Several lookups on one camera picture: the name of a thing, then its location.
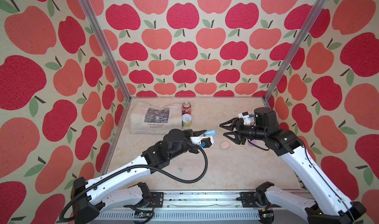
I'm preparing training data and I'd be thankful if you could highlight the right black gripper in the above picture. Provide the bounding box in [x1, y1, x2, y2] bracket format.
[220, 117, 265, 144]

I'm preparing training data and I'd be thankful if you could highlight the blue earbud charging case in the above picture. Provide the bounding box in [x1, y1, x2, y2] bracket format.
[203, 129, 216, 136]

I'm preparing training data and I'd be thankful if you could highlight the pink earbud charging case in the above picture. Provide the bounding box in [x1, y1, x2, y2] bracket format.
[220, 141, 230, 150]

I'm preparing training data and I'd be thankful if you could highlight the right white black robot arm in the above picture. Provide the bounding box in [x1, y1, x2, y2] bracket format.
[220, 107, 366, 224]

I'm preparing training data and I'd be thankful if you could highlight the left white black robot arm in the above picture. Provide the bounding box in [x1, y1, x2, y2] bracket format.
[59, 129, 214, 224]

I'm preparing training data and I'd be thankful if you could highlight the yellow tin can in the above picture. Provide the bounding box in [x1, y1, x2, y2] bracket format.
[182, 113, 192, 127]

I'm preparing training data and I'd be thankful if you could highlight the red cola can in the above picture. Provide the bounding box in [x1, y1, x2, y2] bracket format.
[182, 102, 191, 115]

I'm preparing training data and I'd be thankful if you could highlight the beige Monet tote bag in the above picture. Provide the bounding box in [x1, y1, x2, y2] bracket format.
[130, 102, 182, 135]

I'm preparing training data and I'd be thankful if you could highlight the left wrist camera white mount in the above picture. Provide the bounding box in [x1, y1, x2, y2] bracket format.
[190, 136, 214, 148]

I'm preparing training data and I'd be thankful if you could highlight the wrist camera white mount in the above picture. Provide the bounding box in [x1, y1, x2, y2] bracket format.
[238, 112, 255, 125]
[190, 136, 214, 148]

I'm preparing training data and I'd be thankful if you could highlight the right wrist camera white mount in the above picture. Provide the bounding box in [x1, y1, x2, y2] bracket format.
[238, 112, 255, 125]

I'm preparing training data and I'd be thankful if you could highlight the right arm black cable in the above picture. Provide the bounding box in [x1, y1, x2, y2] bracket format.
[248, 135, 356, 224]

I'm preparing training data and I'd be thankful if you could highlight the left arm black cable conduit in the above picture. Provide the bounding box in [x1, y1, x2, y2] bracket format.
[59, 143, 209, 223]

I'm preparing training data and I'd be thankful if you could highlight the right aluminium frame post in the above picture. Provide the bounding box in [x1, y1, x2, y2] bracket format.
[263, 0, 328, 107]

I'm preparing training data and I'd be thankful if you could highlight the aluminium frame post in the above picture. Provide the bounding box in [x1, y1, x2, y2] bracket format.
[78, 0, 131, 103]
[263, 0, 328, 107]

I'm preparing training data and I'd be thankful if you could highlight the left aluminium frame post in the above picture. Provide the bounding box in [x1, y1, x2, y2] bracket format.
[78, 0, 131, 103]

